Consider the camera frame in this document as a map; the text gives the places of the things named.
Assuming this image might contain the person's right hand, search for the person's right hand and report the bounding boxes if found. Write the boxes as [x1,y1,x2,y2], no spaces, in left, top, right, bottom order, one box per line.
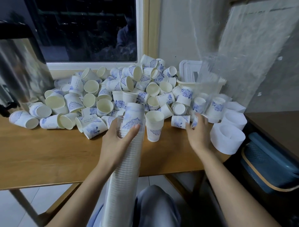
[186,112,213,155]

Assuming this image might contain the person's left hand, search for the person's left hand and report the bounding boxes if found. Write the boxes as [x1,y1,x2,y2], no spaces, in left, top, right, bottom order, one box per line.
[99,118,141,171]

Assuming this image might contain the single blue-printed paper cup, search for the single blue-printed paper cup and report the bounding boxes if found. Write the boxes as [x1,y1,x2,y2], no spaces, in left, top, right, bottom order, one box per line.
[171,114,192,130]

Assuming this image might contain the clear plastic cup dispenser tube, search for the clear plastic cup dispenser tube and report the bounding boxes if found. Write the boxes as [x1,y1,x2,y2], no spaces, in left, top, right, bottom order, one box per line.
[100,102,146,227]

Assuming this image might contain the nested stack of paper cups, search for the nested stack of paper cups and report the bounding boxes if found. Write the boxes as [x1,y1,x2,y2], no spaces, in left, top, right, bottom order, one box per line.
[103,104,145,227]

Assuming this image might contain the pile of paper cups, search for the pile of paper cups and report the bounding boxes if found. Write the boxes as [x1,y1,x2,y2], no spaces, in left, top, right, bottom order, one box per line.
[8,54,227,143]

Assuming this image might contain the person's left forearm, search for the person's left forearm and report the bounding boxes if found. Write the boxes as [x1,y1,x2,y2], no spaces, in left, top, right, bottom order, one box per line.
[47,164,124,227]

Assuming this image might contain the person's right forearm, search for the person's right forearm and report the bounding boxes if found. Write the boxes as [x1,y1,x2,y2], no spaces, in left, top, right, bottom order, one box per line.
[196,147,281,227]

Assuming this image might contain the person's blue jeans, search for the person's blue jeans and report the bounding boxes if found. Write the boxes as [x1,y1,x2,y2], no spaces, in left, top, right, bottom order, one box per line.
[86,185,183,227]

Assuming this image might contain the translucent plastic box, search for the translucent plastic box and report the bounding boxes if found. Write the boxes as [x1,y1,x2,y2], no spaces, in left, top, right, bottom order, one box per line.
[177,77,228,100]

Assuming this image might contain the dark wooden side counter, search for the dark wooden side counter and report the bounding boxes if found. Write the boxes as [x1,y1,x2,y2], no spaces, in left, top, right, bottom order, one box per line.
[244,111,299,162]

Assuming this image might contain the blue bin with tan rim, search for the blue bin with tan rim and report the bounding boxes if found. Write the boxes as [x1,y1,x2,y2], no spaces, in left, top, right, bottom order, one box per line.
[240,132,299,193]

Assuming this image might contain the clear plastic bag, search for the clear plastic bag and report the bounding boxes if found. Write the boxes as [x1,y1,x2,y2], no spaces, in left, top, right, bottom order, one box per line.
[201,5,299,113]

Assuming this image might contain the stainless steel water dispenser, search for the stainless steel water dispenser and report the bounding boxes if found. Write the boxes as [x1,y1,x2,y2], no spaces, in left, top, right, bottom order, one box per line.
[0,22,55,118]

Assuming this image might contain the white framed window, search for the white framed window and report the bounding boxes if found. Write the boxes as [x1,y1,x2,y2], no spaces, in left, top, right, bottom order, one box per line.
[0,0,162,79]

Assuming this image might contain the wooden table leg frame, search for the wooden table leg frame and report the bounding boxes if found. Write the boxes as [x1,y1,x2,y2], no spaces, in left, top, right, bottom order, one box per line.
[9,182,81,227]

